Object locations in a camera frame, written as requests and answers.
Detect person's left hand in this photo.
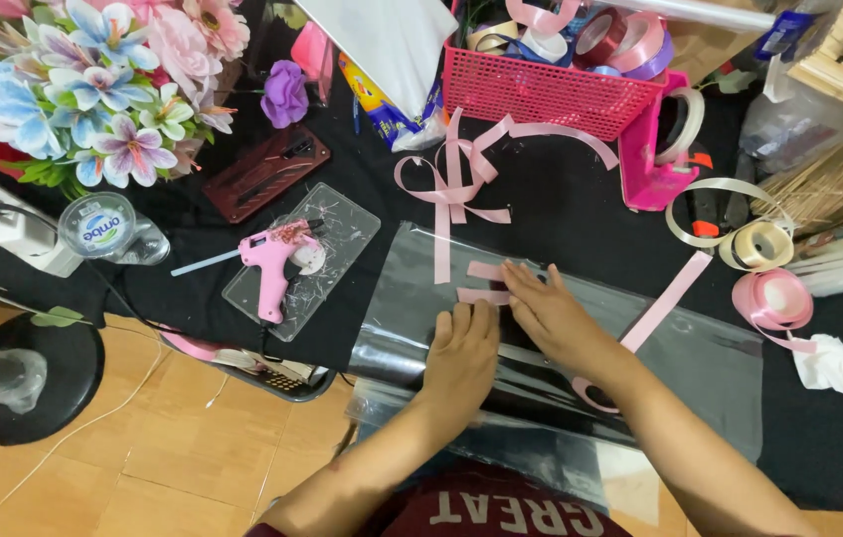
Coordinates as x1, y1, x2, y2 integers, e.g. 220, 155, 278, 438
421, 298, 502, 420

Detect person's right hand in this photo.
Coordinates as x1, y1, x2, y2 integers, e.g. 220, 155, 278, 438
501, 261, 640, 383

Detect pink ribbon piece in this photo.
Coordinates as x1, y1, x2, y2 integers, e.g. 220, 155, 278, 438
456, 260, 513, 307

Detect clear cellophane sheet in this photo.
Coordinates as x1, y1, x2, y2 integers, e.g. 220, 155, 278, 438
345, 221, 765, 516

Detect long pink ribbon strip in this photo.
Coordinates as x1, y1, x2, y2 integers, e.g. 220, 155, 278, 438
571, 251, 714, 416

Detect black table cloth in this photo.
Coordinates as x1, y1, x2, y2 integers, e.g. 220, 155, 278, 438
0, 45, 843, 513

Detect person's maroon shirt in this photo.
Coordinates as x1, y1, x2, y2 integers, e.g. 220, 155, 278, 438
246, 458, 635, 537

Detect pink ribbon bow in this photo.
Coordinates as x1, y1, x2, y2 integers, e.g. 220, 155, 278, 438
394, 108, 621, 286

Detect pink tape dispenser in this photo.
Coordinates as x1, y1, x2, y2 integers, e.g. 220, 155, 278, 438
618, 70, 706, 213

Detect clear acrylic tray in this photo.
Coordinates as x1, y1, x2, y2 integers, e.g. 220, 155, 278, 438
221, 182, 382, 343

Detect pink ribbon roll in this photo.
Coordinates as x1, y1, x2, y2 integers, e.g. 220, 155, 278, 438
732, 268, 819, 355

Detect cream ribbon roll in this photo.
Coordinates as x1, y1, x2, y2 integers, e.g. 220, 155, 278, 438
665, 177, 797, 274

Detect pink glue gun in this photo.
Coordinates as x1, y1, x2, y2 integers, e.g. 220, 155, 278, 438
238, 217, 327, 326

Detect pink plastic basket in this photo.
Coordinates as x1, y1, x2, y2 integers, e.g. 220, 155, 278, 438
441, 0, 670, 143

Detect blue yellow packet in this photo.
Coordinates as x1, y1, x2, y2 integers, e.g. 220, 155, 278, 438
337, 52, 449, 153

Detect crumpled white tissue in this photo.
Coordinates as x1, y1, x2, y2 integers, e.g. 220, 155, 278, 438
792, 333, 843, 408

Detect dark red knife case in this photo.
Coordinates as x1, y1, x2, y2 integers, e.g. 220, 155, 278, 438
201, 124, 332, 225

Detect clear glue stick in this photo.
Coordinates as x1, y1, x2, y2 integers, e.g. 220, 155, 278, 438
169, 248, 244, 278

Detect heap of ribbon rolls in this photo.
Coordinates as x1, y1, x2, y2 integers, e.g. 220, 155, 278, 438
465, 0, 676, 83

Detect clear bag of supplies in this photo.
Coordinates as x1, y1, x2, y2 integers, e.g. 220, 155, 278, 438
738, 71, 843, 179

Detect bundle of bamboo skewers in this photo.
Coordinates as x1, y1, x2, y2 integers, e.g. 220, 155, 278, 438
752, 112, 843, 234

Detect purple fabric flower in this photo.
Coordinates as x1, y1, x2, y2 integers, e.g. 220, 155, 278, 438
259, 60, 311, 130

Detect white plastic bag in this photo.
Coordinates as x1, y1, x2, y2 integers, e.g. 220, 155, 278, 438
293, 0, 460, 122

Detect clear wrapping film roll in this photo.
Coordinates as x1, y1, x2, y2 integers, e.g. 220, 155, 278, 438
600, 0, 777, 33

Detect pink plastic holder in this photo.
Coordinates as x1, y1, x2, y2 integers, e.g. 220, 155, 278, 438
290, 20, 335, 103

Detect blue label bottle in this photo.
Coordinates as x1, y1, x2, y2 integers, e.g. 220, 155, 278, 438
753, 0, 819, 62

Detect sealed plastic water cup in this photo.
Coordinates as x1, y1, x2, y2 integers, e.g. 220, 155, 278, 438
58, 191, 171, 267

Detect black round stool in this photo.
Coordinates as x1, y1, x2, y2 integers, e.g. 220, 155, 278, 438
0, 312, 106, 448

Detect green fabric leaf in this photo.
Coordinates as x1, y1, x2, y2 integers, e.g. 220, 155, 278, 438
29, 305, 87, 330

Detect artificial flower bouquet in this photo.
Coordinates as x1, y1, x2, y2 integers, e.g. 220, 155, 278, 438
0, 0, 252, 201

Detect white power strip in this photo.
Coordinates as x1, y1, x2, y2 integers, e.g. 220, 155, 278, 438
0, 172, 84, 279

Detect orange handled pliers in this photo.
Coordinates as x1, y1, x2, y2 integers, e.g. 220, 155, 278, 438
678, 148, 754, 241

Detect black glue gun cable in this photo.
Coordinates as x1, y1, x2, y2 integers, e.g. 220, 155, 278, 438
0, 200, 277, 366

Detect white cable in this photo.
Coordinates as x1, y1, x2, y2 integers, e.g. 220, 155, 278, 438
0, 216, 172, 537

